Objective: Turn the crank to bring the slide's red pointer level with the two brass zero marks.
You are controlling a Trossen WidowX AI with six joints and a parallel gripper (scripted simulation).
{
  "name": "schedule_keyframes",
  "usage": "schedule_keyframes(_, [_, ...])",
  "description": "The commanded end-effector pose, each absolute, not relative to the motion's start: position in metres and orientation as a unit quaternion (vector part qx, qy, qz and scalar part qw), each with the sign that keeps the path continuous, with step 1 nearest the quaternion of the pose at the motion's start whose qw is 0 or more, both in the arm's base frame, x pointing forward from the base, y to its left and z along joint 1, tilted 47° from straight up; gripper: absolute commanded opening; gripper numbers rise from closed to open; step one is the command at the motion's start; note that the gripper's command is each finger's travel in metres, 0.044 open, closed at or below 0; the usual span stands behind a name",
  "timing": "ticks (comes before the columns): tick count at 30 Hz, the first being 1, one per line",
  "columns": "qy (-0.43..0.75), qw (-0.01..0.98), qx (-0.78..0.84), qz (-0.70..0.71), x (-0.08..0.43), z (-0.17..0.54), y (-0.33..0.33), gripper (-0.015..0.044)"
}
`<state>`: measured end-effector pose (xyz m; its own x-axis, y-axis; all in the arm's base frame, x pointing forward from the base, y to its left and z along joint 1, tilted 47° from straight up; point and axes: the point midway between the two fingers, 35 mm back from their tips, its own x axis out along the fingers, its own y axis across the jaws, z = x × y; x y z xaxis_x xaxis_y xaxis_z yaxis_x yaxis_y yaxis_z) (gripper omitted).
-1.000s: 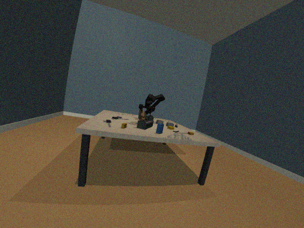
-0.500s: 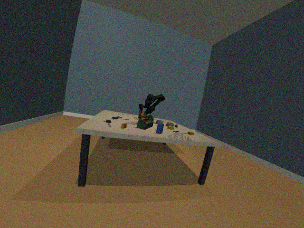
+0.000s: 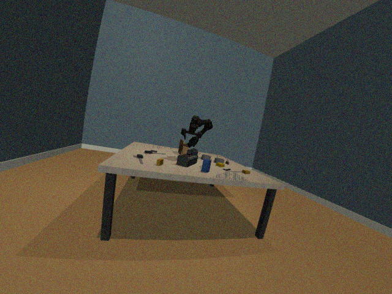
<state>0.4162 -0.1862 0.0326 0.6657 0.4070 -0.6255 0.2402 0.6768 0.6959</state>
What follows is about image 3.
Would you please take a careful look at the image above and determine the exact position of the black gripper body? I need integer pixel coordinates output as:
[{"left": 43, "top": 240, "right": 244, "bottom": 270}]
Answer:
[{"left": 181, "top": 128, "right": 202, "bottom": 138}]

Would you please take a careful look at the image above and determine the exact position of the blue cube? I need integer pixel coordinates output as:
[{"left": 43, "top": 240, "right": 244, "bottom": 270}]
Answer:
[{"left": 201, "top": 159, "right": 211, "bottom": 173}]

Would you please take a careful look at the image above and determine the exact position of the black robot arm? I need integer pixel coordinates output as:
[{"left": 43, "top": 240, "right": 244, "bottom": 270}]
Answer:
[{"left": 187, "top": 115, "right": 213, "bottom": 148}]

